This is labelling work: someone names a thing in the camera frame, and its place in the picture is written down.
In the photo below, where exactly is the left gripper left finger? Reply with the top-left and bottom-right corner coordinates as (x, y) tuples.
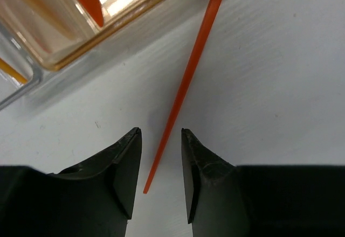
(1, 128), (142, 236)

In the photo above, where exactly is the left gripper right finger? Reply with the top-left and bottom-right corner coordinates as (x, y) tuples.
(181, 129), (344, 236)

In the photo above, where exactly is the yellow-orange fork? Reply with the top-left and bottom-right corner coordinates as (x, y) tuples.
(0, 59), (27, 84)

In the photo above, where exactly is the clear plastic container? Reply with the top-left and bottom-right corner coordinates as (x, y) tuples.
(1, 25), (43, 110)

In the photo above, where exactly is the amber plastic container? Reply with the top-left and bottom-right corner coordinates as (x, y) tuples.
(1, 0), (163, 71)

